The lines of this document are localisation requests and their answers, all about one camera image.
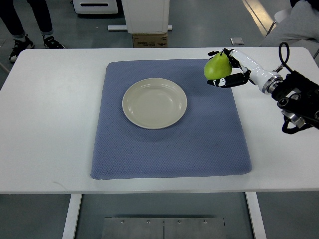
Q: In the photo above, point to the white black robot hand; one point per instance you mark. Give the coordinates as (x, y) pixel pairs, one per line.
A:
(245, 69)

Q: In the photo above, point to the green pear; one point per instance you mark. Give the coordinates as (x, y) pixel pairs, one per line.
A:
(217, 67)

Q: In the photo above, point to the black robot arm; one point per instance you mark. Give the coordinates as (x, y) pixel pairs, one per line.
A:
(297, 97)

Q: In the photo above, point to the small grey floor plate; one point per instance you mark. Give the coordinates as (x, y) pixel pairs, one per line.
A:
(236, 41)

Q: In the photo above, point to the cream round plate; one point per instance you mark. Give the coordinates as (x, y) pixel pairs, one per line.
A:
(154, 103)

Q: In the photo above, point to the white chair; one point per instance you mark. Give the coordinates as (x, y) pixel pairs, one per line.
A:
(279, 17)

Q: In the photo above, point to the seated person grey clothes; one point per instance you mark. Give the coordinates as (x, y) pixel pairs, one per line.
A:
(301, 24)

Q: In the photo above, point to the cardboard box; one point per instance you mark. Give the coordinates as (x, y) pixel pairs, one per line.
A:
(150, 40)

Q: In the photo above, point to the blue textured mat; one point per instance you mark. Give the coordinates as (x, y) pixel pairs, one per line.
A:
(207, 141)

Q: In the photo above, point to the white cabinet on stand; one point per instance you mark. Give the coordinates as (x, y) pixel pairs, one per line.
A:
(144, 17)

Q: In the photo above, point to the right white table leg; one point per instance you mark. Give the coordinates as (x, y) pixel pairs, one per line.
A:
(255, 215)

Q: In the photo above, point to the white table leg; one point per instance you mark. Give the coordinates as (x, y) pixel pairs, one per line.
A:
(255, 215)
(72, 216)

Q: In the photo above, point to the white machine with slot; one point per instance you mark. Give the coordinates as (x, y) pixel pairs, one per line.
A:
(95, 6)

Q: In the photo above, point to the standing person dark trousers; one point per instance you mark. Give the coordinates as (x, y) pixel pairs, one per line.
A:
(42, 16)

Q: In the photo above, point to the left white table leg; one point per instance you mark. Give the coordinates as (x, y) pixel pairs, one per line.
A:
(72, 216)

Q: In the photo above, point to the grey metal base plate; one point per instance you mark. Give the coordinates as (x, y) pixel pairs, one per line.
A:
(163, 228)

